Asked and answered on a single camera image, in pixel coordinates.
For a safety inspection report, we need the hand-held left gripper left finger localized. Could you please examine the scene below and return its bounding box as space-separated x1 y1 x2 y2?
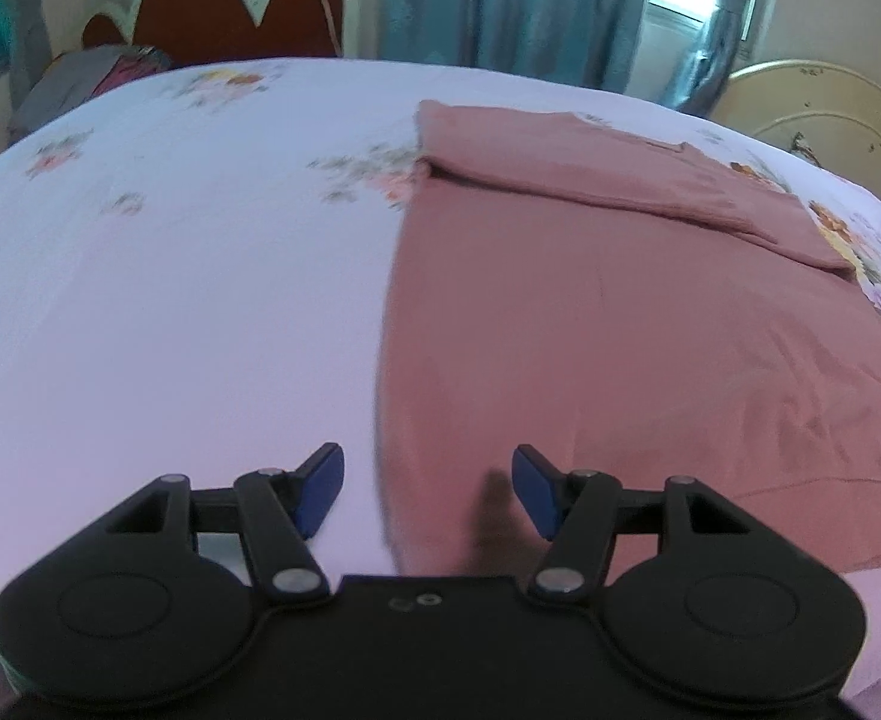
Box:
103 442 347 605

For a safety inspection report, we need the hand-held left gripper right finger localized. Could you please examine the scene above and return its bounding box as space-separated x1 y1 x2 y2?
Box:
511 444 750 605

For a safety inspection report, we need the pink long-sleeved sweater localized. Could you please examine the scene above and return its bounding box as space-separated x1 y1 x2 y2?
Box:
376 99 881 595

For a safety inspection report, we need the pile of clothes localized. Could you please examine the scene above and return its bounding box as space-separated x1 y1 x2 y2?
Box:
11 45 181 140

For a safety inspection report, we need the floral white bed sheet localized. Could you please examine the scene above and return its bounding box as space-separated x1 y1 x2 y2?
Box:
0 56 881 720

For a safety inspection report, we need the cream headboard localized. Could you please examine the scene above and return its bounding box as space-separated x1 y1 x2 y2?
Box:
710 60 881 202

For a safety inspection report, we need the wide blue curtain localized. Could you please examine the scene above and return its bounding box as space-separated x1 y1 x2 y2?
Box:
387 0 645 95

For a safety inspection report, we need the tied blue curtain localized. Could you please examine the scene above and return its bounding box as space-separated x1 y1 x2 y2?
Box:
665 0 787 119

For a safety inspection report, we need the red scalloped headboard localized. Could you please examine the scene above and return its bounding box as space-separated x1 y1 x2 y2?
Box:
82 0 360 68

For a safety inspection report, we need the grey curtain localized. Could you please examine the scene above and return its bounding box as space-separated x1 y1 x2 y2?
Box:
7 0 53 117

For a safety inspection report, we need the white cable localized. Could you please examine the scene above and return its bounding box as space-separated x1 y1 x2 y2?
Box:
317 0 341 58

